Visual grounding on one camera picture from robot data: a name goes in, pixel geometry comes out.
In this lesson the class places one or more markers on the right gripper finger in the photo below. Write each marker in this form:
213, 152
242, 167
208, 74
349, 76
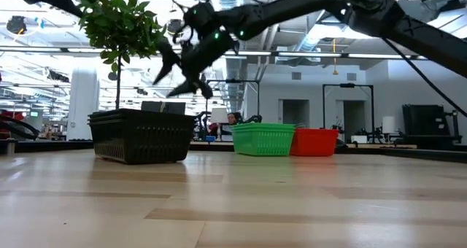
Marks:
193, 85
170, 58

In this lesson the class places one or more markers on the black plastic basket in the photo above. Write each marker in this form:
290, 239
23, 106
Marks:
142, 111
142, 117
142, 142

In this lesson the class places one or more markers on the green plastic basket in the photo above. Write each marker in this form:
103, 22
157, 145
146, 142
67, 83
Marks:
262, 128
262, 144
262, 124

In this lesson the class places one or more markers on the red plastic basket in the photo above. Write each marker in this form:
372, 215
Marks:
313, 144
317, 129

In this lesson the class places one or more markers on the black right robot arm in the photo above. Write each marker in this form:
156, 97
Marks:
292, 7

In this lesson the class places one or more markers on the white lamp shade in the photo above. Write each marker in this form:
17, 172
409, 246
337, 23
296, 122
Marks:
219, 115

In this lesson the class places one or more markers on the black monitor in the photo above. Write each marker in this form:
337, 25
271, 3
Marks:
151, 107

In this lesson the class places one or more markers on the person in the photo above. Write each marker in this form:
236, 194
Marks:
232, 118

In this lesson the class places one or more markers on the green leafy artificial plant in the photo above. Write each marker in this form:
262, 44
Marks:
120, 25

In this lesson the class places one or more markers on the white cylinder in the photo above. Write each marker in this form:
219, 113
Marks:
389, 124

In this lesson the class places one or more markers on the black equipment cabinet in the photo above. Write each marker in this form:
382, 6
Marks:
423, 122

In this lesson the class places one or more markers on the black gantry frame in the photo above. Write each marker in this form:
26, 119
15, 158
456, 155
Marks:
347, 85

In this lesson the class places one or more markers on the black aluminium table frame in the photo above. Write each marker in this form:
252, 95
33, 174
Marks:
47, 146

